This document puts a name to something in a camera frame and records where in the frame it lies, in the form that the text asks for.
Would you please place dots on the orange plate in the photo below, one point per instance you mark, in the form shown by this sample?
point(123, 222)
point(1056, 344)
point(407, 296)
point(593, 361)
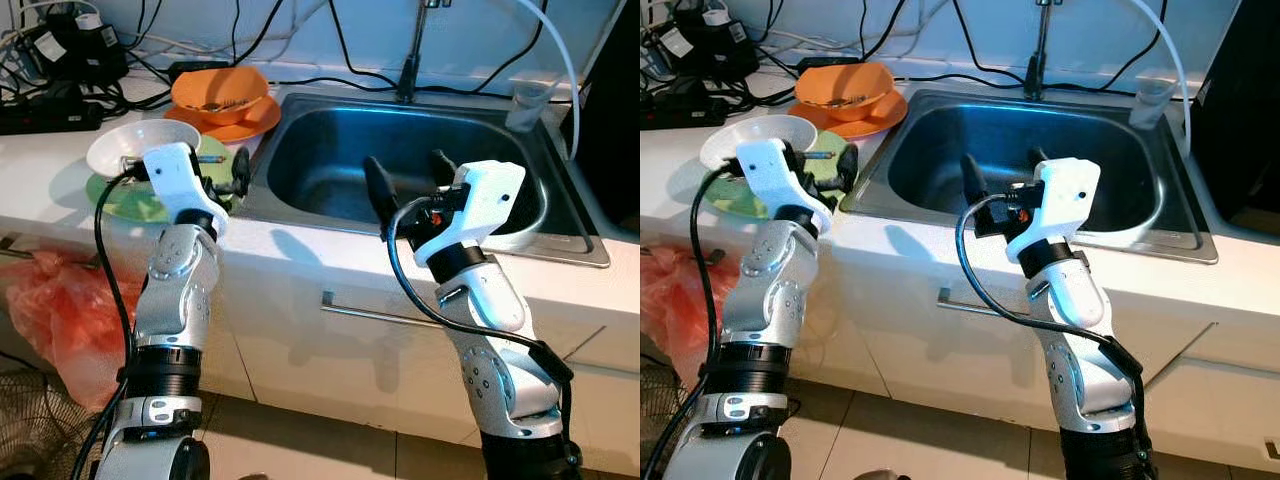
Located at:
point(870, 125)
point(240, 128)

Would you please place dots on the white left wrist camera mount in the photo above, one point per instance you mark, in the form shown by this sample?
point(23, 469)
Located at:
point(175, 175)
point(770, 170)

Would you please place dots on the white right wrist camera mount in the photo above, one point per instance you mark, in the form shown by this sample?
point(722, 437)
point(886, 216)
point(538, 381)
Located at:
point(1070, 195)
point(490, 195)

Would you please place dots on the red plastic bag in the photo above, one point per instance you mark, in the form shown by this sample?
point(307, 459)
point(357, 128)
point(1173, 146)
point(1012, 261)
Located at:
point(60, 320)
point(670, 310)

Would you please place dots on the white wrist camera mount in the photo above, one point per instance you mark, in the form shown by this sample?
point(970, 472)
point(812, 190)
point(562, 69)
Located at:
point(1070, 195)
point(770, 170)
point(490, 195)
point(175, 175)

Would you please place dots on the black floor fan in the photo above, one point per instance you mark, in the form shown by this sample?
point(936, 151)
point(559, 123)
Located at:
point(40, 430)
point(660, 420)

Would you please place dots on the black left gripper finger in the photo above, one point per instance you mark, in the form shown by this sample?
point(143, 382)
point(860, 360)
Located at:
point(241, 168)
point(848, 165)

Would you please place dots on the shallow white drawer front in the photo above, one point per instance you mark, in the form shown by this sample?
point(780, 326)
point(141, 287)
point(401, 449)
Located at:
point(1240, 355)
point(620, 345)

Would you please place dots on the orange bowl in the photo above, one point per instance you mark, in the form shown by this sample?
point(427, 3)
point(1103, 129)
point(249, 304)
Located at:
point(815, 85)
point(190, 88)

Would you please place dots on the flat black power brick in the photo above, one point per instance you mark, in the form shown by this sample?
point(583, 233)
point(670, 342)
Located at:
point(825, 63)
point(195, 68)

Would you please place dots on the stainless steel sink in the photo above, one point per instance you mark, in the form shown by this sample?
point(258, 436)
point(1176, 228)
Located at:
point(930, 150)
point(330, 150)

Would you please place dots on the black countertop appliance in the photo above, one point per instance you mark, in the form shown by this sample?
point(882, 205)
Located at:
point(1245, 100)
point(615, 120)

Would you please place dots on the wide white cabinet front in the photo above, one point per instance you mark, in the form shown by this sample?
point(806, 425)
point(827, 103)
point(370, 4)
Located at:
point(300, 370)
point(900, 350)

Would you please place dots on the dark metal cutlery piece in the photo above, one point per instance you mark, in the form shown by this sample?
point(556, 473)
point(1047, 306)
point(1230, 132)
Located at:
point(222, 103)
point(850, 100)

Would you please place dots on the clear drinking glass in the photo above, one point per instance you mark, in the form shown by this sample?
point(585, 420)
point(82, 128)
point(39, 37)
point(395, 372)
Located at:
point(527, 110)
point(1152, 105)

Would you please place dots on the black power strip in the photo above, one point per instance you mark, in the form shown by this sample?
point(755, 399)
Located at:
point(665, 110)
point(40, 118)

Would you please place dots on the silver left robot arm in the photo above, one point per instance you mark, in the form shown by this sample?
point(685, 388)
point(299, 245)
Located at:
point(175, 290)
point(775, 290)

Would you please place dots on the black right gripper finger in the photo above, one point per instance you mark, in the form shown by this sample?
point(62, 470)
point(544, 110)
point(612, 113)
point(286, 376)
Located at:
point(444, 168)
point(381, 192)
point(974, 180)
point(1038, 160)

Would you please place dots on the white bowl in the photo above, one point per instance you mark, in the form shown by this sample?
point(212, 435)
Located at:
point(730, 140)
point(120, 145)

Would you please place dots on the metal faucet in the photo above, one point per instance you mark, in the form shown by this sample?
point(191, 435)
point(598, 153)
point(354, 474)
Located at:
point(1040, 60)
point(410, 70)

